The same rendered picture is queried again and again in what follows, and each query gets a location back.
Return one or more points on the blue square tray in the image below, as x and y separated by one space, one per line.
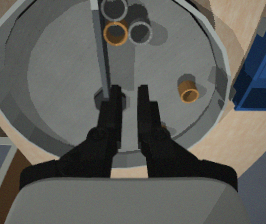
246 84

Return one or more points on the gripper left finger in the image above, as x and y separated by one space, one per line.
88 159

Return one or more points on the grey round turning table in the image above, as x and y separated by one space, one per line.
53 82

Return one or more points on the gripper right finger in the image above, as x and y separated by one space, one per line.
164 157

